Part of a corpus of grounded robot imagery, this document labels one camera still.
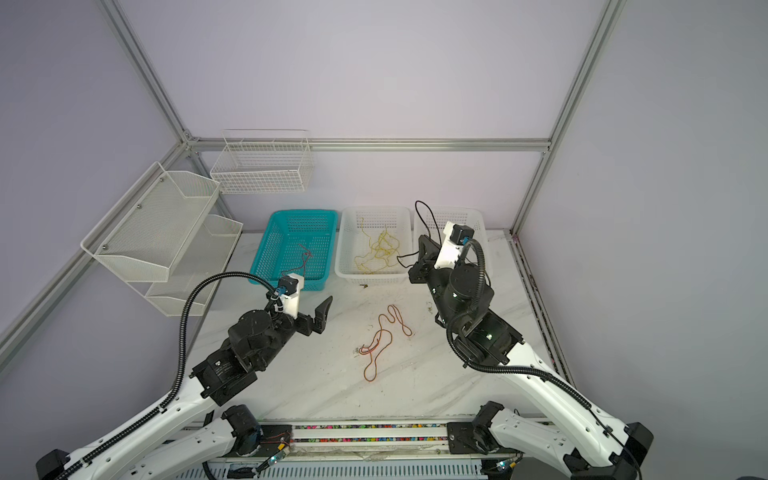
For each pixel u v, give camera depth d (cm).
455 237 51
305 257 111
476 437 66
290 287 57
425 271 54
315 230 118
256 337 50
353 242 115
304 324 61
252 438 66
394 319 96
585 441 39
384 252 112
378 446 73
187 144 91
